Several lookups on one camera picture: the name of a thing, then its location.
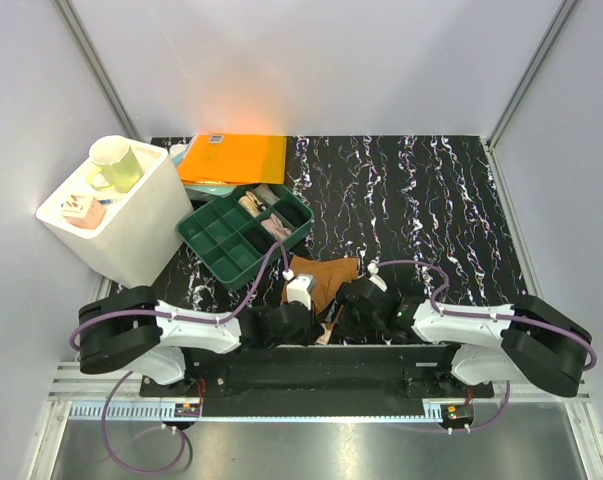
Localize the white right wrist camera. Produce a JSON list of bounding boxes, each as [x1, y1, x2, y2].
[[367, 262, 387, 292]]

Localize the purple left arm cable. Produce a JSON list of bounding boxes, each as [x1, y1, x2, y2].
[[69, 241, 295, 474]]

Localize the pink box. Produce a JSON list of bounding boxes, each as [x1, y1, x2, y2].
[[61, 194, 106, 230]]

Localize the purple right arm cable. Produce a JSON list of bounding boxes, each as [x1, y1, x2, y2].
[[368, 259, 598, 434]]

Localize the orange and teal folders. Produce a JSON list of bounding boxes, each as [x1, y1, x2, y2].
[[169, 133, 287, 201]]

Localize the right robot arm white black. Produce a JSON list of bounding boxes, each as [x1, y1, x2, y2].
[[323, 275, 592, 398]]

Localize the brown boxer briefs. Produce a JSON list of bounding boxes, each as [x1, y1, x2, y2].
[[280, 255, 358, 347]]

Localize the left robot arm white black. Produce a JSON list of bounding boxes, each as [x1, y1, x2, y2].
[[70, 286, 324, 396]]

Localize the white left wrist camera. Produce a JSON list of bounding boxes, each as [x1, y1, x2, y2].
[[282, 269, 316, 310]]

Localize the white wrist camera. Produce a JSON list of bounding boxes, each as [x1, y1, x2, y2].
[[367, 262, 387, 292], [282, 269, 316, 310]]

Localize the beige rolled sock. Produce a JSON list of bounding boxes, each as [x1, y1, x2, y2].
[[238, 191, 269, 218]]

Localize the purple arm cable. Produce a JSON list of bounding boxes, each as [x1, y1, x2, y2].
[[69, 241, 295, 474], [368, 259, 598, 434]]

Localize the white storage bin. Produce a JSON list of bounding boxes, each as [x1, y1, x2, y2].
[[36, 140, 193, 288]]

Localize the pink rolled sock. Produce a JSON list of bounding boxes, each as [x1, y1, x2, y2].
[[261, 214, 292, 242]]

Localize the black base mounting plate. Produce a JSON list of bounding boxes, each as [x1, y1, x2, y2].
[[135, 346, 505, 397]]

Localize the grey rolled sock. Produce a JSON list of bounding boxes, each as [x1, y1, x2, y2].
[[254, 184, 280, 205]]

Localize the green divided organizer tray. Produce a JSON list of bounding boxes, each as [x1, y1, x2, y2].
[[177, 185, 313, 291]]

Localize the yellow green cup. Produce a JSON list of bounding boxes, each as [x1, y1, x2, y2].
[[86, 135, 143, 193]]

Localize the aluminium front rail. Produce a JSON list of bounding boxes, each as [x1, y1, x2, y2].
[[48, 362, 593, 426]]

